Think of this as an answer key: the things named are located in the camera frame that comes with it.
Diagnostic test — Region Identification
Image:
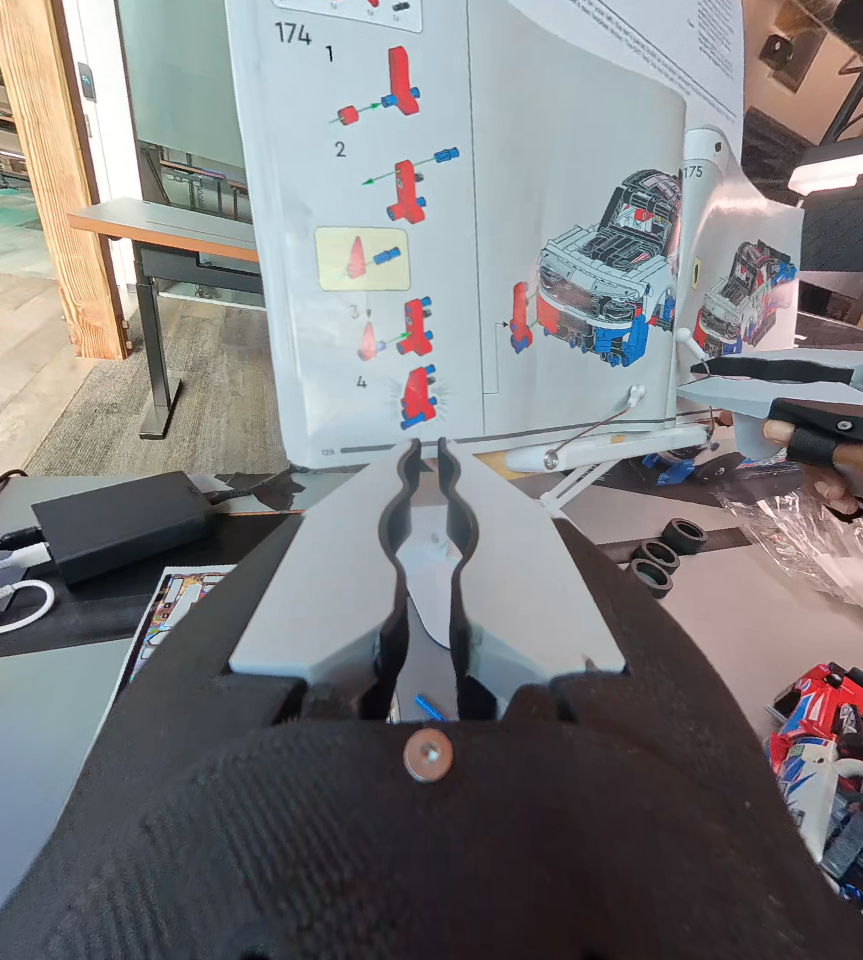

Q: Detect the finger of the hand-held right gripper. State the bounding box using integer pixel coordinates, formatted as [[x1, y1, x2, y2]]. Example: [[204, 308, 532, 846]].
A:
[[675, 375, 863, 460], [692, 347, 863, 387]]

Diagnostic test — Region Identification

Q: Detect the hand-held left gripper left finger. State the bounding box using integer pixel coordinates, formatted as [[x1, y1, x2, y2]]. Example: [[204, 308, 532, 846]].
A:
[[229, 438, 423, 715]]

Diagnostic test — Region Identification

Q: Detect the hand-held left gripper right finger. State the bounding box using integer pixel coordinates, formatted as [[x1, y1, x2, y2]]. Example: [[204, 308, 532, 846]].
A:
[[437, 436, 628, 719]]

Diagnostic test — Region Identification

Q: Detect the white book stand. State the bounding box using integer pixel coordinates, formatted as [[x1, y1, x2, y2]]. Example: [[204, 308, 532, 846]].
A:
[[401, 127, 733, 650]]

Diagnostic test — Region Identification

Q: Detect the toy car instruction booklet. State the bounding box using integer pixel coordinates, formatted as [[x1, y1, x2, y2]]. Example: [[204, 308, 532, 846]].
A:
[[225, 0, 808, 470]]

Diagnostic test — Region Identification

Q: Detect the toy brick race car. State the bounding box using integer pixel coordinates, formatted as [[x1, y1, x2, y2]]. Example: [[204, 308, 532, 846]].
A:
[[765, 661, 863, 931]]

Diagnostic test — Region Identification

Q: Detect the grey desk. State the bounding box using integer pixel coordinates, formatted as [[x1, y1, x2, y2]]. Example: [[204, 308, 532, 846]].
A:
[[0, 465, 863, 960]]

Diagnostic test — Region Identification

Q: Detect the wooden top standing desk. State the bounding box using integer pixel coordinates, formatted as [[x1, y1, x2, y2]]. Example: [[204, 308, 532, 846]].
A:
[[67, 198, 264, 440]]

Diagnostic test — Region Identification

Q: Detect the black toy tire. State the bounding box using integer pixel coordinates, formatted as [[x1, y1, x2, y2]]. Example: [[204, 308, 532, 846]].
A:
[[630, 540, 680, 575], [660, 517, 709, 556], [630, 558, 674, 599]]

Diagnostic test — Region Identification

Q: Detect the holographic sticker sheet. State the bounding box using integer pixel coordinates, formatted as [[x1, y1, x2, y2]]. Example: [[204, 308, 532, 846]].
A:
[[120, 566, 234, 691]]

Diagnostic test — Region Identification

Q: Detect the clear plastic bag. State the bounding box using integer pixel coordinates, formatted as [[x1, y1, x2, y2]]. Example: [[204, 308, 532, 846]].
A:
[[716, 487, 863, 639]]

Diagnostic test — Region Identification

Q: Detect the black power adapter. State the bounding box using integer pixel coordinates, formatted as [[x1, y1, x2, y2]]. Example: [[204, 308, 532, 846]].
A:
[[30, 471, 219, 586]]

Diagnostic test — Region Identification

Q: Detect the studio light panel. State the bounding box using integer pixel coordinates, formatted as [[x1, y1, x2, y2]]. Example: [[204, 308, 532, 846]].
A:
[[785, 123, 863, 249]]

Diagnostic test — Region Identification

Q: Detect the wooden pillar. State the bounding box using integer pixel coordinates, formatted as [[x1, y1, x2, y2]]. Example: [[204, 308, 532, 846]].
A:
[[0, 0, 129, 361]]

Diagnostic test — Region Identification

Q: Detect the white coiled cable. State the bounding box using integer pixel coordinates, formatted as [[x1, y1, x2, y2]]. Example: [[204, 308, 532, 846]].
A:
[[0, 543, 58, 639]]

